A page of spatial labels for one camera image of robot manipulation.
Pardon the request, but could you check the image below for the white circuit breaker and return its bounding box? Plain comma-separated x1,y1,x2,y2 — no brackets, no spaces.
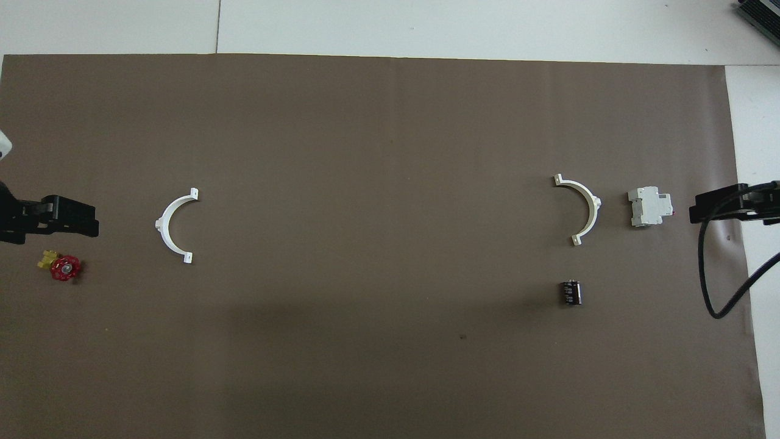
628,186,675,229

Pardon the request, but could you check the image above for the brown paper mat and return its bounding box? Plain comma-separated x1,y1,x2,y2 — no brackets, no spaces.
0,53,767,439

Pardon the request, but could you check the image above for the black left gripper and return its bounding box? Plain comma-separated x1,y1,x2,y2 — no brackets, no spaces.
0,180,100,245

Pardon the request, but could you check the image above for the grey finned device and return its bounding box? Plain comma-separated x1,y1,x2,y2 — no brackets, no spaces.
734,0,780,47

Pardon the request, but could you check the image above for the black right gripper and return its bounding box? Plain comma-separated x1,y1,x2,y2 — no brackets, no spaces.
689,180,780,227

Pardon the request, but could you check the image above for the white half pipe clamp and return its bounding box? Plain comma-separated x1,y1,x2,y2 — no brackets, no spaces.
155,187,200,265
553,174,603,247

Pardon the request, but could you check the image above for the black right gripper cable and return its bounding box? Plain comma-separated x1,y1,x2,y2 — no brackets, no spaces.
700,183,780,320

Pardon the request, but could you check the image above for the red handle brass valve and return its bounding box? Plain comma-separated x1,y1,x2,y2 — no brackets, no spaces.
37,248,84,283

